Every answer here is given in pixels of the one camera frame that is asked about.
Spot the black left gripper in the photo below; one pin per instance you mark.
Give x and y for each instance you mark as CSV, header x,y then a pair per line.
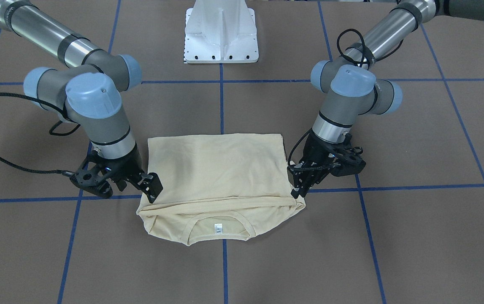
x,y
314,154

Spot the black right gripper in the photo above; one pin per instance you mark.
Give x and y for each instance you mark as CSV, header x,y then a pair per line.
x,y
127,168

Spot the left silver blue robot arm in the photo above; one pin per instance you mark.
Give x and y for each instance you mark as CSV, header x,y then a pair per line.
x,y
352,90

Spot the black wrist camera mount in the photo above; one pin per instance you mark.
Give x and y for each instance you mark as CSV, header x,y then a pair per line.
x,y
92,176
348,160

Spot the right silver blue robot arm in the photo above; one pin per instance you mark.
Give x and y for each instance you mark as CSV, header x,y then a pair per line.
x,y
86,93

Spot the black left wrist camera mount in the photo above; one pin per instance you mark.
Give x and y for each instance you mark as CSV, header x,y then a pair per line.
x,y
348,160

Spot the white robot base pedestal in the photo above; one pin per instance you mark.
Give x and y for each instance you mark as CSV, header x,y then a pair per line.
x,y
220,31

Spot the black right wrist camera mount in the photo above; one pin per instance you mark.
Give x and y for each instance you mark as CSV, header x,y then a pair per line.
x,y
92,176

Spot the beige long sleeve shirt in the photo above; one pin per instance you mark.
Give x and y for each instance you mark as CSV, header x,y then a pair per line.
x,y
232,186

